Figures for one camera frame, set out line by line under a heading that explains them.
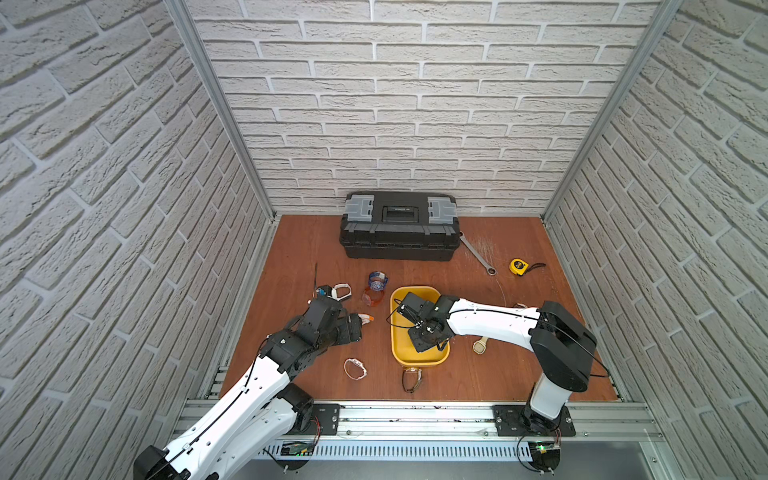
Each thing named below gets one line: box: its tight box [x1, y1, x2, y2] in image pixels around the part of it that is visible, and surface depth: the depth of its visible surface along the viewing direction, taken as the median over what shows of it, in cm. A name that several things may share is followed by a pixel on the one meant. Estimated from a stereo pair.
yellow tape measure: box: [509, 258, 530, 276], surface depth 105 cm
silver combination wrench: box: [459, 230, 497, 276], surface depth 109 cm
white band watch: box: [327, 283, 352, 301], surface depth 99 cm
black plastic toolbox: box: [339, 191, 461, 261], surface depth 99 cm
